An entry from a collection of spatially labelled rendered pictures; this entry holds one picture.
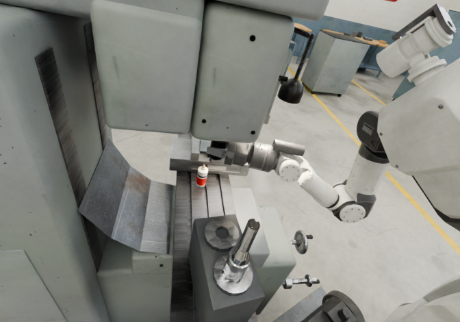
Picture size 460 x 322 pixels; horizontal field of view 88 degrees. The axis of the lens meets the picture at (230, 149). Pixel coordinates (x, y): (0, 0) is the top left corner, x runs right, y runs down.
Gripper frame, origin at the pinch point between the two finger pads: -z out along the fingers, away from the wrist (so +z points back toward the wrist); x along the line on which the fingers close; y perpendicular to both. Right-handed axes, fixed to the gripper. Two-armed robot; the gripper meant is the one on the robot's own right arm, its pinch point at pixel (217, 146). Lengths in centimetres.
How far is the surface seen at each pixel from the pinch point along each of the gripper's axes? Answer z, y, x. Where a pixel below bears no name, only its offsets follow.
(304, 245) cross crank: 51, 55, -10
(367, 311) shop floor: 125, 124, -17
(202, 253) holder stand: 2.6, 9.1, 30.6
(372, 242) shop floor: 151, 124, -77
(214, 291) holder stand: 6.9, 9.1, 38.2
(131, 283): -21, 56, 22
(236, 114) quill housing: 3.3, -17.8, 9.5
